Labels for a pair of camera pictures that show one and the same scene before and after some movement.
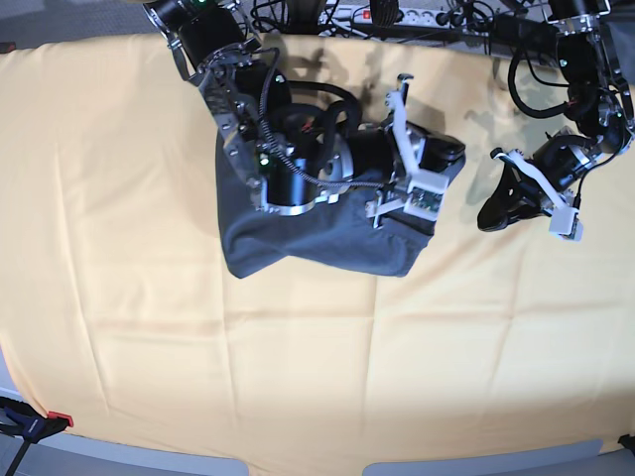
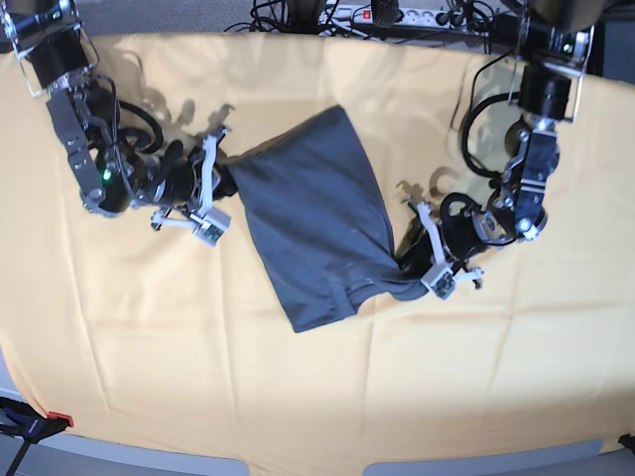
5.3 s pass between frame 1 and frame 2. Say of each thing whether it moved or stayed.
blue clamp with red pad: stayed
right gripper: moved
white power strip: stayed
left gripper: moved
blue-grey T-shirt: moved
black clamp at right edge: stayed
